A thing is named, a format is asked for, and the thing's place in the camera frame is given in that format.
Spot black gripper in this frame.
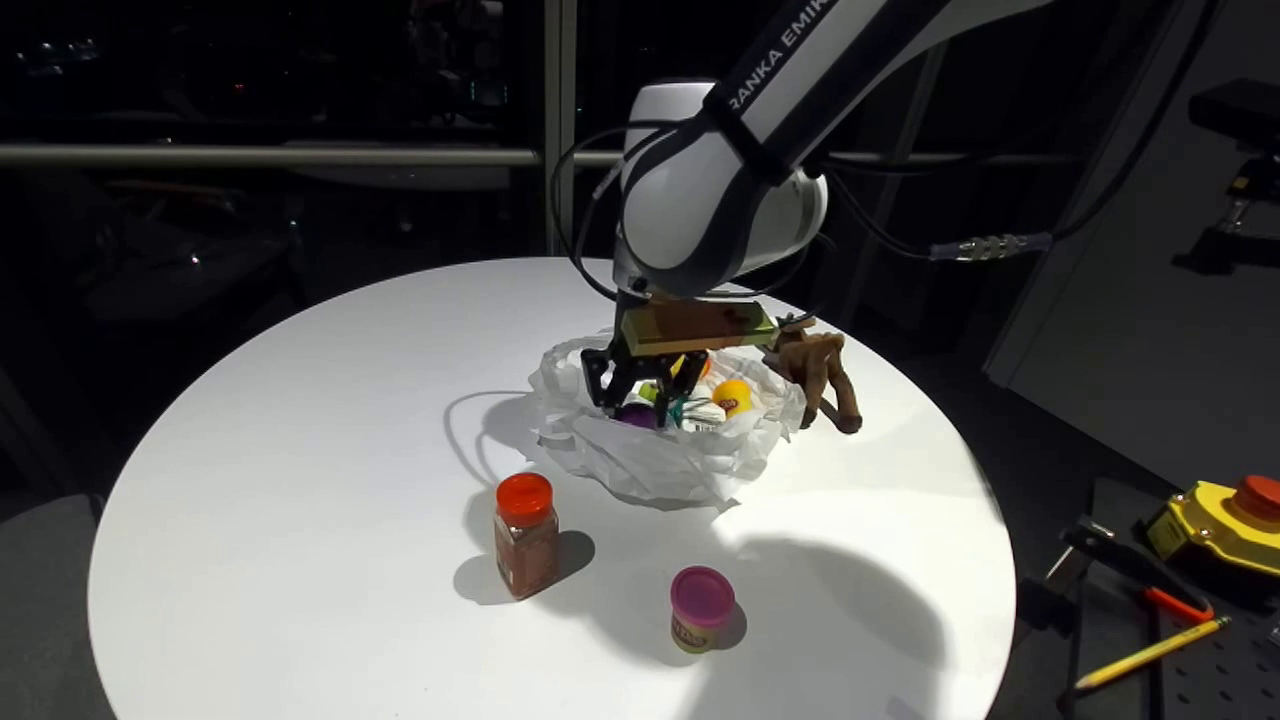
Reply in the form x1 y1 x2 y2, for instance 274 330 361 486
580 335 712 432

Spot white plastic bag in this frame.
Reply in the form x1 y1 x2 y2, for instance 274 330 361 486
444 330 801 510

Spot brown plush moose toy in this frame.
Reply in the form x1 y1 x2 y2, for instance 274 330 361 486
762 313 868 436

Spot red lid spice jar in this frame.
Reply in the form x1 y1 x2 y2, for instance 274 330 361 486
493 468 564 604

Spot pink lid toy cup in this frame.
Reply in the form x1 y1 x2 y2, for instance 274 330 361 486
669 563 739 655

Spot yellow toy cup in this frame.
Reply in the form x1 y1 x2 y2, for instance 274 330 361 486
709 374 759 417

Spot grey slanted panel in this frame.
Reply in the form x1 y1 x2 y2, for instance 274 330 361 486
984 0 1280 490

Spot yellow pencil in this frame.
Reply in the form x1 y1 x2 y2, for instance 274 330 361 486
1067 612 1233 694

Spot yellow emergency stop button box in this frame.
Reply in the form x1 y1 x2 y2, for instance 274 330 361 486
1146 471 1280 578

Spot grey window frame post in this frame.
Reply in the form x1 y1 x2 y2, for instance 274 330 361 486
539 0 580 255

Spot grey horizontal window rail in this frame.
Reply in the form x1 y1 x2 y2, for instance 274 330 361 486
0 140 1083 173

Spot red black handled pliers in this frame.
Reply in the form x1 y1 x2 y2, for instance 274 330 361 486
1059 516 1218 631

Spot black clamp mount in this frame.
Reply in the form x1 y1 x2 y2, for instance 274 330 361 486
1171 76 1280 277

